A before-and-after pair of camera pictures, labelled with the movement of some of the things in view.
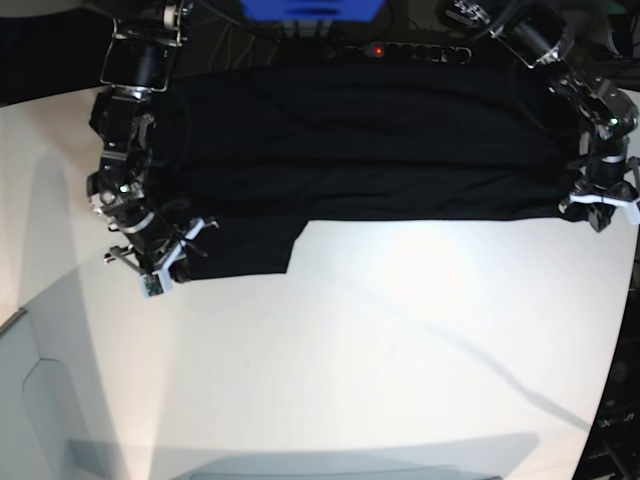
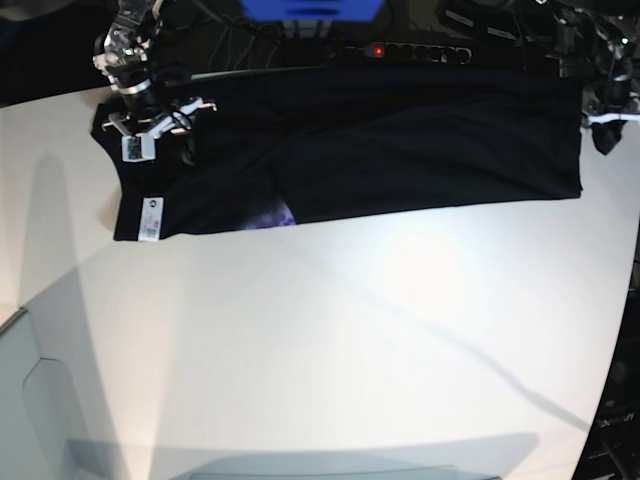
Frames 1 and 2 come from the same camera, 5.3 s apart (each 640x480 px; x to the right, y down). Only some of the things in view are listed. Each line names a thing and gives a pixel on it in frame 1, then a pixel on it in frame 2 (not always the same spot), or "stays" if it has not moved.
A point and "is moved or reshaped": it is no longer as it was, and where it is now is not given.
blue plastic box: [312, 10] stays
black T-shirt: [249, 156] is moved or reshaped
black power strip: [445, 53] stays
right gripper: [604, 183] → [611, 101]
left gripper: [146, 248] → [145, 117]
